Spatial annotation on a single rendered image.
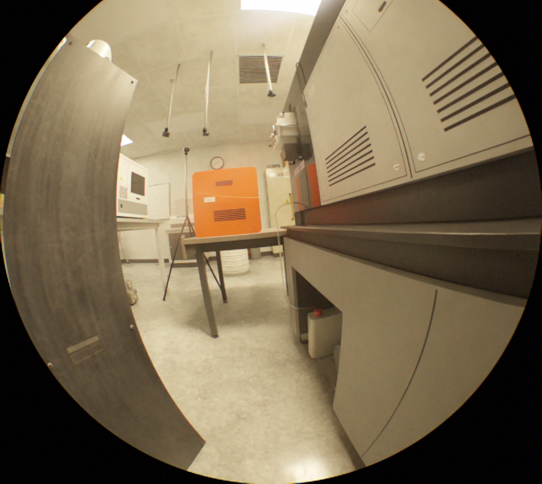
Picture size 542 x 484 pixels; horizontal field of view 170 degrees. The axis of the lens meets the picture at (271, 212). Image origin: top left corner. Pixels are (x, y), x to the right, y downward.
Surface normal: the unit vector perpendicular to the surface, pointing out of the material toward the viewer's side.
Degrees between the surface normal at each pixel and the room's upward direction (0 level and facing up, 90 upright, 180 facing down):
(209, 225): 90
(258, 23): 180
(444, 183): 90
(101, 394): 90
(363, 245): 90
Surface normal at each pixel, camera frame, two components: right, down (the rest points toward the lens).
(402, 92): -0.99, 0.09
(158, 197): 0.12, -0.06
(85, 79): 0.97, -0.11
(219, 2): 0.10, 0.99
